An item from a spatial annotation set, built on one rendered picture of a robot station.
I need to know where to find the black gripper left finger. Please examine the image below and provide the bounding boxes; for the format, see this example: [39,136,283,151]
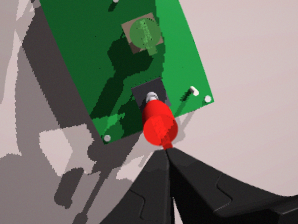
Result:
[100,149,176,224]

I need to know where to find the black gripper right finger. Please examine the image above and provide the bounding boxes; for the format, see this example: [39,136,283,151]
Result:
[165,148,298,224]

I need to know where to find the green circuit board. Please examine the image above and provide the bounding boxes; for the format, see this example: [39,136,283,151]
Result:
[40,0,214,151]

